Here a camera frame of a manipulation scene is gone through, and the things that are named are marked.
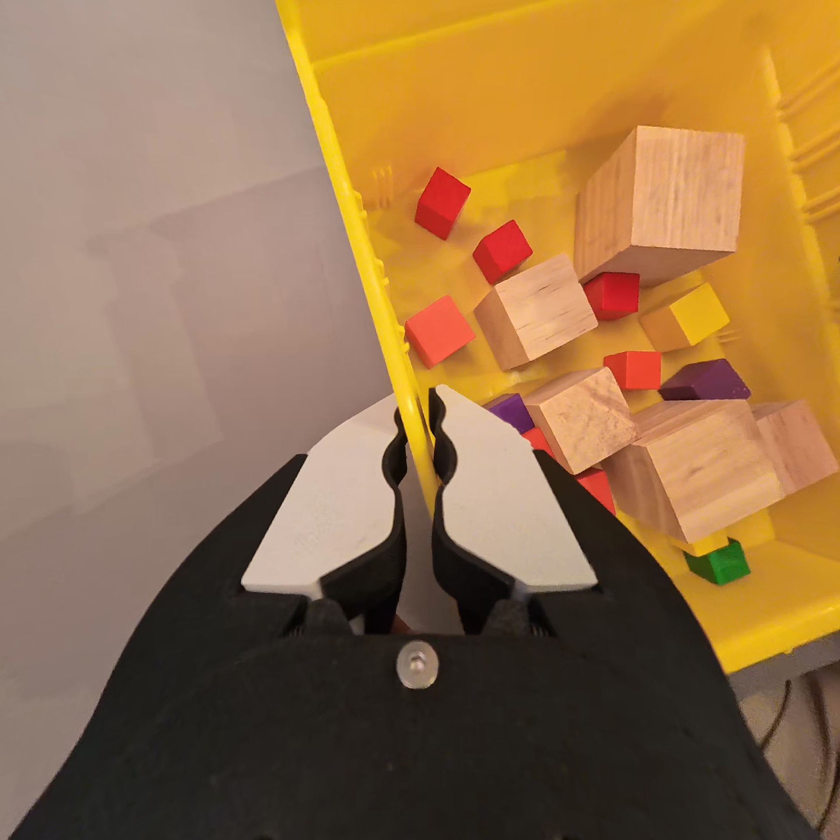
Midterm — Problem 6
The yellow plastic box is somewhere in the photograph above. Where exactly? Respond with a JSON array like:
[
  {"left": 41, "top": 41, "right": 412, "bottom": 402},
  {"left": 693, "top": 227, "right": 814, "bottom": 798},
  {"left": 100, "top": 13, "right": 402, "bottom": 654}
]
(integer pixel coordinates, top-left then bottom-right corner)
[{"left": 274, "top": 0, "right": 840, "bottom": 673}]

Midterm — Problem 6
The pile of plain wooden cubes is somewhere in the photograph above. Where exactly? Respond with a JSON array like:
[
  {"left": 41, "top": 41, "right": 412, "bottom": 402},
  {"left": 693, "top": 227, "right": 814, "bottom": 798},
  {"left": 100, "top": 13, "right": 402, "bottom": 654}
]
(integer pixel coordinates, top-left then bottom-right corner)
[{"left": 474, "top": 126, "right": 840, "bottom": 546}]

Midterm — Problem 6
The dark thin cable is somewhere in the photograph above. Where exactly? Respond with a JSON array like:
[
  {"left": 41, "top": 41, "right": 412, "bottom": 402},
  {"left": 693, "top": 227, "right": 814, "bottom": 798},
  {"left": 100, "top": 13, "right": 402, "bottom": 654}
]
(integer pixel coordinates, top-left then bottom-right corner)
[{"left": 755, "top": 676, "right": 798, "bottom": 749}]

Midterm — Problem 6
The group of small coloured cubes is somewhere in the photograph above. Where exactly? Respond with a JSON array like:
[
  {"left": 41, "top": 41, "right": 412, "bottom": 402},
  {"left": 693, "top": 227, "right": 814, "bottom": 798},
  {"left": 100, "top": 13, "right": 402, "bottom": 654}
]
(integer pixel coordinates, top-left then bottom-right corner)
[{"left": 405, "top": 167, "right": 752, "bottom": 587}]

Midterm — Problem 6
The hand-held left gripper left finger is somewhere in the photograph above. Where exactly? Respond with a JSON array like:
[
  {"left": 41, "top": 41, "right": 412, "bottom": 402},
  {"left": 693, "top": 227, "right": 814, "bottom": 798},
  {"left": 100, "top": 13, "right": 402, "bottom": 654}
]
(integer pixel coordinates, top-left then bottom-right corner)
[{"left": 241, "top": 395, "right": 409, "bottom": 636}]

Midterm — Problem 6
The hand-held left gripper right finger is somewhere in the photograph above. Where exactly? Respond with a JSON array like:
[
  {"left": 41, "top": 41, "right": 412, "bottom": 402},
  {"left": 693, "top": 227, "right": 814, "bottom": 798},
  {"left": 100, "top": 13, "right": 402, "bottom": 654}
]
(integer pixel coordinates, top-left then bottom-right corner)
[{"left": 428, "top": 385, "right": 599, "bottom": 636}]

